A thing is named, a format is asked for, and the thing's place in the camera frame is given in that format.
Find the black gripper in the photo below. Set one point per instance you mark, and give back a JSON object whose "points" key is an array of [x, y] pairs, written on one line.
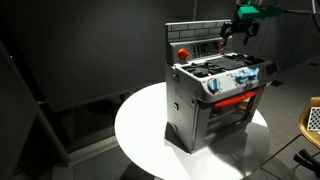
{"points": [[240, 24]]}

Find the small orange stove button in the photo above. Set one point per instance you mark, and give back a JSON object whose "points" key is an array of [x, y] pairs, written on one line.
{"points": [[222, 50], [222, 44]]}

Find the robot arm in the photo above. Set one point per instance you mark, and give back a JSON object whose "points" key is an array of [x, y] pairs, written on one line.
{"points": [[250, 2]]}

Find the black stove top grate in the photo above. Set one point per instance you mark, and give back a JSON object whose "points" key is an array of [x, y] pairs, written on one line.
{"points": [[213, 66]]}

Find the grey toy stove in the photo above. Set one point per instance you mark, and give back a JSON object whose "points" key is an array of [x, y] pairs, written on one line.
{"points": [[193, 110]]}

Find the small blue knob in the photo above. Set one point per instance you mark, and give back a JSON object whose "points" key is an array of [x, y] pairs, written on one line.
{"points": [[240, 78], [254, 73]]}

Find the large orange round knob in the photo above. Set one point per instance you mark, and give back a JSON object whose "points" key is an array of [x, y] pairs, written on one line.
{"points": [[183, 53]]}

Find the black white checkerboard card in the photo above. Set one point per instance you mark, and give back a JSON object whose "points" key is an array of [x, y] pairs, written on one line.
{"points": [[314, 119]]}

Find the yellow chair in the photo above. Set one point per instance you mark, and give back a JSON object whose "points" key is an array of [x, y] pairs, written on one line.
{"points": [[308, 133]]}

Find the round white table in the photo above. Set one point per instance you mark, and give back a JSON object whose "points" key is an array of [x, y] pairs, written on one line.
{"points": [[143, 133]]}

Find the black tripod legs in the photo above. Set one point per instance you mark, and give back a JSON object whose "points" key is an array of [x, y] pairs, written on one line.
{"points": [[308, 160]]}

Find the teal camera mount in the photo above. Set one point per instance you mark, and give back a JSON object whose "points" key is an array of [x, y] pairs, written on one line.
{"points": [[258, 11]]}

